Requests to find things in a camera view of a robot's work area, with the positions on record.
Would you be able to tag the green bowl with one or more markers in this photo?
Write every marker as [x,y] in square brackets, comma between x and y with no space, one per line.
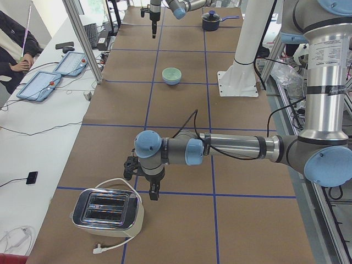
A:
[171,72]

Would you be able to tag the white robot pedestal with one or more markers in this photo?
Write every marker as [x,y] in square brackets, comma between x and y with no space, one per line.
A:
[239,80]

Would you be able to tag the blue saucepan with lid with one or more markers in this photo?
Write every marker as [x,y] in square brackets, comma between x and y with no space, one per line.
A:
[211,20]

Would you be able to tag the clear plastic bag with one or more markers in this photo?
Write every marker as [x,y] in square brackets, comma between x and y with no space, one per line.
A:
[288,79]

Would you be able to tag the brown table mat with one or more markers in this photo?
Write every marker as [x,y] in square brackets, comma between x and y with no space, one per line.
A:
[221,211]

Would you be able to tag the black keyboard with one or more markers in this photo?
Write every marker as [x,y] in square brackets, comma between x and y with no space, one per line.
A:
[92,34]

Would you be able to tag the black square puck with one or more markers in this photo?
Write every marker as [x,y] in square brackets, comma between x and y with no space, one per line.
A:
[31,178]

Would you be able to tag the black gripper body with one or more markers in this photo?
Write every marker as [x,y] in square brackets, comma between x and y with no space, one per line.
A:
[154,179]
[154,16]

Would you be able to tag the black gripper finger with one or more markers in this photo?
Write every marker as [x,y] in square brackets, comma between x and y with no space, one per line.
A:
[154,29]
[154,191]

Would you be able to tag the black computer mouse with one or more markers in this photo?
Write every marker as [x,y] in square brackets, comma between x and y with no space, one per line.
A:
[67,49]

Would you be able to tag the person's hand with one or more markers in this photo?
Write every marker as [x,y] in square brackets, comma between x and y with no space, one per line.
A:
[23,66]

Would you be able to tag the aluminium frame post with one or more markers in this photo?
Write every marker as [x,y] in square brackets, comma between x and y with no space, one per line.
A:
[78,28]

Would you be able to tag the teach pendant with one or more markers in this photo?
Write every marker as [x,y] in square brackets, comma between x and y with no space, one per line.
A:
[39,87]
[72,64]

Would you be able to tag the beige appliance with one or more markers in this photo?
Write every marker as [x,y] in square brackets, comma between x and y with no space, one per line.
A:
[109,212]

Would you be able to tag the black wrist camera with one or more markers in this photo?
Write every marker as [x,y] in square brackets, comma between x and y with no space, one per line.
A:
[143,11]
[131,167]

